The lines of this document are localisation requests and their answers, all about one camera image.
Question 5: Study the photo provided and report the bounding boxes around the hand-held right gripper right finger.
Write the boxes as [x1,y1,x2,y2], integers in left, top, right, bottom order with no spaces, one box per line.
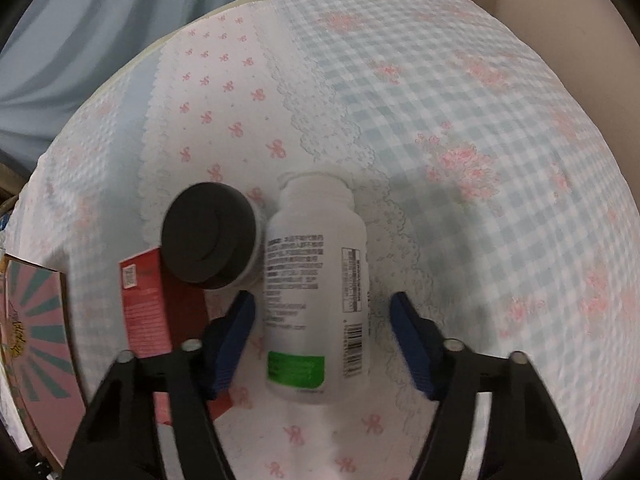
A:
[389,292,584,480]

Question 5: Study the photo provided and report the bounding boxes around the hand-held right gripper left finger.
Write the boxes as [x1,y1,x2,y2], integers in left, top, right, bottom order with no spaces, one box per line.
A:
[67,290,257,480]

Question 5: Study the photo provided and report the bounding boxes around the red box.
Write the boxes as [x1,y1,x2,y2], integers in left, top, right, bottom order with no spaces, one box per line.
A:
[118,247,234,426]

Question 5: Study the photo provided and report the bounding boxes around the white bottle with green label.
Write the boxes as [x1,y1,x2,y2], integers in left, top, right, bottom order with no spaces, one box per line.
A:
[262,170,371,406]

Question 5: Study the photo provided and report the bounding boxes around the jar with black lid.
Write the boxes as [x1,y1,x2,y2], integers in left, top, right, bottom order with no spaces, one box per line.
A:
[160,182,266,291]

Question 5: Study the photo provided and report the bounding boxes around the cardboard box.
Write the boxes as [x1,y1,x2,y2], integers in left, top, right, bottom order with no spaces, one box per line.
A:
[0,254,87,467]

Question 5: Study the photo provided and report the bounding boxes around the patterned light blue bedsheet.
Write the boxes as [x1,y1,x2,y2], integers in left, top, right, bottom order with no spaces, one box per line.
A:
[0,0,632,480]

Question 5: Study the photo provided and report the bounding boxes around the hanging blue cloth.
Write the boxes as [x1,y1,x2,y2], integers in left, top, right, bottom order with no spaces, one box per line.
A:
[0,0,267,182]

